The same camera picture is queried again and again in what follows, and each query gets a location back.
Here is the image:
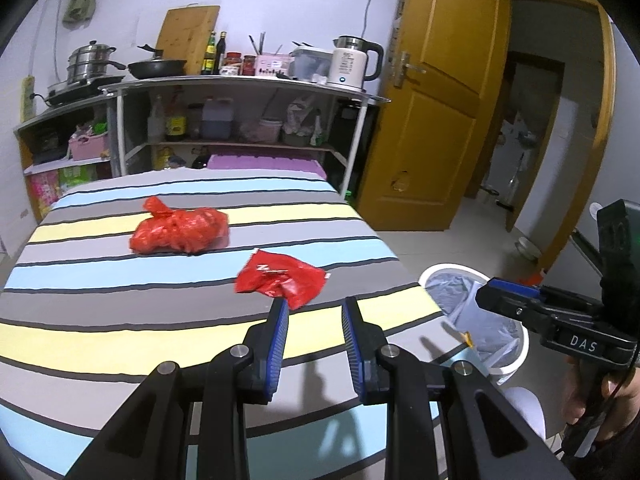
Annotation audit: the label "grey side shelf unit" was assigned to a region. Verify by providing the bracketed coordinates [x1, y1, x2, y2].
[14, 92, 123, 223]

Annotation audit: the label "pink plastic basket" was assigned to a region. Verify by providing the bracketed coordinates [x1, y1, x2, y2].
[69, 130, 111, 162]

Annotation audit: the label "white rounded plastic object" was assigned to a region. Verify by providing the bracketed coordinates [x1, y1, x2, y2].
[502, 385, 546, 443]

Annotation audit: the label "bottle with yellow label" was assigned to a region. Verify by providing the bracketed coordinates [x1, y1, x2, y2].
[165, 95, 187, 142]

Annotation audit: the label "clear plastic bottle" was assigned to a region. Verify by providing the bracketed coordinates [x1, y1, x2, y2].
[147, 95, 166, 143]

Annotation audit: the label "clear plastic container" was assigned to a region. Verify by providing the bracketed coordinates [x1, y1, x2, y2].
[289, 45, 335, 83]

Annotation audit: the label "person's right forearm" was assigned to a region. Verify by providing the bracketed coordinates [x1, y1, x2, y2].
[565, 410, 640, 480]

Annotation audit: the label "blue oil jug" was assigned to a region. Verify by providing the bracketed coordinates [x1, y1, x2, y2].
[201, 96, 236, 141]

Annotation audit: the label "red snack wrapper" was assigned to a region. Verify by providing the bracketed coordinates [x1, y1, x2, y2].
[235, 249, 332, 311]

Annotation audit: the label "pink food container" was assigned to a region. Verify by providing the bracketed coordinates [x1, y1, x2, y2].
[240, 117, 283, 143]

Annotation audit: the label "white round trash bin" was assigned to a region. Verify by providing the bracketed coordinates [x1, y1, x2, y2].
[417, 262, 531, 386]

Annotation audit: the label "pink printed bag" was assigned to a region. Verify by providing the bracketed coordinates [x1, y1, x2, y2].
[27, 170, 61, 221]

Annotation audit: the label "yellow power strip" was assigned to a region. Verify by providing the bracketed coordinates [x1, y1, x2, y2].
[20, 75, 37, 123]

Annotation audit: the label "black frying pan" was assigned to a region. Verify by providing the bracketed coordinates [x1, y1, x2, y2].
[126, 44, 188, 80]

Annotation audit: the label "person's right hand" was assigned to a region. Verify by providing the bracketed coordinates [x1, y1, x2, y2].
[562, 355, 640, 441]

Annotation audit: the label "yellow wooden door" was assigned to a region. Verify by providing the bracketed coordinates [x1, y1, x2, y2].
[356, 0, 511, 233]

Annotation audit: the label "striped cloth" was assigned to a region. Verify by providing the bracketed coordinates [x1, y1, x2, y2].
[0, 166, 446, 480]

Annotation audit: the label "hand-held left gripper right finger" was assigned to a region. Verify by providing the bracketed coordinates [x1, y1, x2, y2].
[341, 296, 576, 480]

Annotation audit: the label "black box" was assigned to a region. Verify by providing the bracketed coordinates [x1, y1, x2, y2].
[32, 127, 68, 161]

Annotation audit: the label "white electric kettle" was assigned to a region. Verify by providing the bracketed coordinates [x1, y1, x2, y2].
[327, 35, 385, 92]

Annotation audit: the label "pink utensil box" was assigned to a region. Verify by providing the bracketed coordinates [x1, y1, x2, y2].
[255, 53, 293, 78]

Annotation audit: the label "black induction cooker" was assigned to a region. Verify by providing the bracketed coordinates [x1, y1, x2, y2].
[44, 76, 126, 107]

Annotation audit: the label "metal door handle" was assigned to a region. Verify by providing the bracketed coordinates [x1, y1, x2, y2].
[391, 50, 427, 88]

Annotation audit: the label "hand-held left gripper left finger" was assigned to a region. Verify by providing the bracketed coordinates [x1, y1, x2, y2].
[65, 297, 291, 480]

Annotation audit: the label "white metal shelf rack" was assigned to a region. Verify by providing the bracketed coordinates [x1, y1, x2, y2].
[100, 74, 391, 198]

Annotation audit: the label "wooden cutting board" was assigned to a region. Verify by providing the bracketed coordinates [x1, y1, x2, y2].
[155, 5, 221, 75]

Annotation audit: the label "storage box with pink lid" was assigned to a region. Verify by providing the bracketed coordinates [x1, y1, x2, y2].
[206, 154, 328, 181]

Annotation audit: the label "yellow wooden door frame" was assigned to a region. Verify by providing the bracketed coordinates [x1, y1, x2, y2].
[505, 0, 617, 271]

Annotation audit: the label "crumpled plastic bags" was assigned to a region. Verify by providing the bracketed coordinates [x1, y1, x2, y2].
[286, 95, 326, 136]

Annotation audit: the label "red plastic bag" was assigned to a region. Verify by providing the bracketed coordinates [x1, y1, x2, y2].
[129, 196, 231, 256]

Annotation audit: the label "green printed bag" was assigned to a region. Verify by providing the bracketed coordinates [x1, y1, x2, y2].
[59, 166, 96, 191]

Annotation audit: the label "steel steamer pot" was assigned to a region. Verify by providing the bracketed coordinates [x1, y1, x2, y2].
[66, 40, 127, 86]

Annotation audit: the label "white basin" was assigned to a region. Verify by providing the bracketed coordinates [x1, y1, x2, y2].
[515, 236, 540, 261]

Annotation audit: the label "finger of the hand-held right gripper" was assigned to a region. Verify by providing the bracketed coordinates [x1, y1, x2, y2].
[488, 277, 552, 304]
[475, 281, 549, 334]

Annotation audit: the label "grey bin liner bag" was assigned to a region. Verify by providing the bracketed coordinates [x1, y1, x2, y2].
[425, 269, 523, 366]

